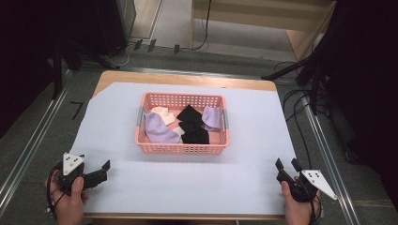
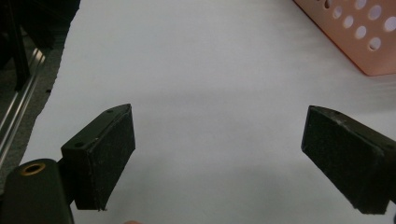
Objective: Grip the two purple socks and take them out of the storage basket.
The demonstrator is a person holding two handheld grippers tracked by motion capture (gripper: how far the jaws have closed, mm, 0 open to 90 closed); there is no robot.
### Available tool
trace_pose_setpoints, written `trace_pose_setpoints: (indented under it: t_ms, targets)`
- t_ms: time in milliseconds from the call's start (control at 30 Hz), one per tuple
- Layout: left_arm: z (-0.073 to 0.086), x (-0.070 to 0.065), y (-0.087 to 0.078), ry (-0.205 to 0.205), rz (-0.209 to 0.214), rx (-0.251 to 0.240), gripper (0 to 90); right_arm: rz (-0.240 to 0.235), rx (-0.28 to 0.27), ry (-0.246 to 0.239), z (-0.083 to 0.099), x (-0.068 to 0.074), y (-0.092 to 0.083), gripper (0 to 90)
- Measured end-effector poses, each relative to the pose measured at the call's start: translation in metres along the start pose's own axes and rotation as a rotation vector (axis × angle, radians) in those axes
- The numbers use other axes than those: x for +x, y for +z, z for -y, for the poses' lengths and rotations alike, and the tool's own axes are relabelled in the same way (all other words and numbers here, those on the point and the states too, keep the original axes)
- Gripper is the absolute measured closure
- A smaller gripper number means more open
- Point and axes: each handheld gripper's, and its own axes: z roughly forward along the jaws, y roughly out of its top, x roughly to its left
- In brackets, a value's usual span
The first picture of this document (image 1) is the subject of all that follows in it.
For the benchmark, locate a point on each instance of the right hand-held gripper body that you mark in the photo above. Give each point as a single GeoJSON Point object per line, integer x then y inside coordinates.
{"type": "Point", "coordinates": [308, 184]}

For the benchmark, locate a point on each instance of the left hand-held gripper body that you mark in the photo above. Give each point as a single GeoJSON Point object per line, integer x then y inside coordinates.
{"type": "Point", "coordinates": [71, 170]}

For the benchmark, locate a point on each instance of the person's right hand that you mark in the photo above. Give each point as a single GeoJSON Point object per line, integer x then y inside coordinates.
{"type": "Point", "coordinates": [295, 207]}

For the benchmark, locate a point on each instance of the person's left hand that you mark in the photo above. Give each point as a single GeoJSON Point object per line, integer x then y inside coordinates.
{"type": "Point", "coordinates": [69, 204]}

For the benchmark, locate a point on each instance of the long purple sock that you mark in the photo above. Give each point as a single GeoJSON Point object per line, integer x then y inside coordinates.
{"type": "Point", "coordinates": [158, 129]}

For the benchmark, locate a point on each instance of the cream sock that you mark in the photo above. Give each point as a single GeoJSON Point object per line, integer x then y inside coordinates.
{"type": "Point", "coordinates": [162, 113]}
{"type": "Point", "coordinates": [178, 131]}

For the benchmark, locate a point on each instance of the pink plastic basket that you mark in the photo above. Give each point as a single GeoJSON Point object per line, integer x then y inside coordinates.
{"type": "Point", "coordinates": [183, 149]}

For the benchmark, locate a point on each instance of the short purple sock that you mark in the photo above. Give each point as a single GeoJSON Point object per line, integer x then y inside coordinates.
{"type": "Point", "coordinates": [212, 118]}

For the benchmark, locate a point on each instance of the white table sheet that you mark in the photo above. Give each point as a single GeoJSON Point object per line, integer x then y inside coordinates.
{"type": "Point", "coordinates": [187, 181]}

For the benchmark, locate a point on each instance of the black stand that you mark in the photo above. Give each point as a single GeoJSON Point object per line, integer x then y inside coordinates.
{"type": "Point", "coordinates": [314, 81]}
{"type": "Point", "coordinates": [57, 68]}

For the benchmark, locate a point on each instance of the black sock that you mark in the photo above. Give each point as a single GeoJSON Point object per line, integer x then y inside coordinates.
{"type": "Point", "coordinates": [195, 134]}
{"type": "Point", "coordinates": [188, 114]}

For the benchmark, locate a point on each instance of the metal floor strip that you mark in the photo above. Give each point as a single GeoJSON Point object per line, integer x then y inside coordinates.
{"type": "Point", "coordinates": [187, 73]}

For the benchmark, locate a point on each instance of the small black floor block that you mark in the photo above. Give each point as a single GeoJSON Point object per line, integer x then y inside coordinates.
{"type": "Point", "coordinates": [138, 44]}
{"type": "Point", "coordinates": [176, 48]}

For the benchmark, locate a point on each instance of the wooden shelf unit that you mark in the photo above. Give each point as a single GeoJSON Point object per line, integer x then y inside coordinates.
{"type": "Point", "coordinates": [300, 28]}

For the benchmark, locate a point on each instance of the dark cabinet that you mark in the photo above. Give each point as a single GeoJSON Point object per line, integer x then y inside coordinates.
{"type": "Point", "coordinates": [115, 22]}

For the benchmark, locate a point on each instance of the aluminium floor rail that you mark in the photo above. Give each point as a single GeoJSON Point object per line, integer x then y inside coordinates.
{"type": "Point", "coordinates": [328, 159]}
{"type": "Point", "coordinates": [34, 145]}

